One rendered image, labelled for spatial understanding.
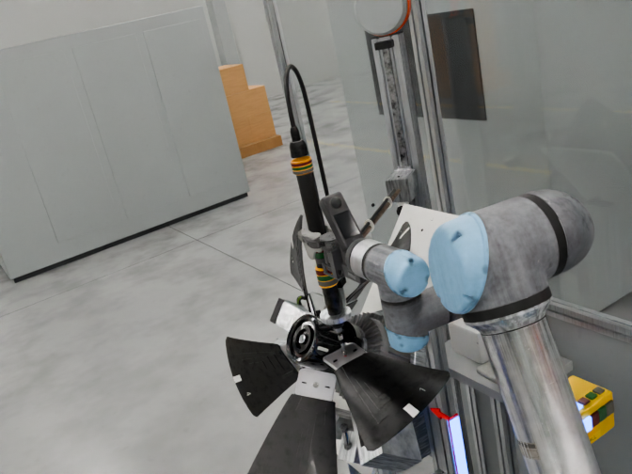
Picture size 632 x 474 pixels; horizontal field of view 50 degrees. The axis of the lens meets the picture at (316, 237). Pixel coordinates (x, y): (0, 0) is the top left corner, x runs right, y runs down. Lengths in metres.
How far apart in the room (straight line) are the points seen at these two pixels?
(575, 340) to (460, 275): 1.24
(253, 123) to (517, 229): 8.90
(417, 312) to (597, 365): 0.92
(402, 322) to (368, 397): 0.27
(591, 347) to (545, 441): 1.13
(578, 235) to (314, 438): 0.89
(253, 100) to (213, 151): 2.53
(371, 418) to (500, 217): 0.65
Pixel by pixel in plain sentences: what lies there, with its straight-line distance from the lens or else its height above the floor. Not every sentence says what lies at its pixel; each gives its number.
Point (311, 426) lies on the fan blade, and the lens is 1.60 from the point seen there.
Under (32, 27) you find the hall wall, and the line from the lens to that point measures 13.55.
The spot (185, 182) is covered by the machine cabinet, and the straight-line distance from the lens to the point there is 7.19.
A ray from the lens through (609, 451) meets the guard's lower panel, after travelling 2.20.
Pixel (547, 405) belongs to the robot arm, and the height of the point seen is 1.44.
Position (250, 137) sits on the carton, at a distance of 9.68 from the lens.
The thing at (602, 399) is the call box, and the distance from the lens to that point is 1.54.
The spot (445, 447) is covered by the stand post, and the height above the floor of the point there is 0.68.
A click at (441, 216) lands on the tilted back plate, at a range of 1.78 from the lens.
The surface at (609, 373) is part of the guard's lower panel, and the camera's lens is 2.03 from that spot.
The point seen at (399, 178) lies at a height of 1.41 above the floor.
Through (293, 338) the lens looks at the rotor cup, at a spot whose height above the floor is 1.22.
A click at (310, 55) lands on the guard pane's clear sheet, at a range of 2.62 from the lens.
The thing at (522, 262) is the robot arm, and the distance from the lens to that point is 0.85.
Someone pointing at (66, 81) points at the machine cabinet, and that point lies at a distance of 6.79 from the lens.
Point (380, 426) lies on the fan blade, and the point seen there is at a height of 1.14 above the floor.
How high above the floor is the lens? 1.96
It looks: 20 degrees down
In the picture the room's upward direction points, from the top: 13 degrees counter-clockwise
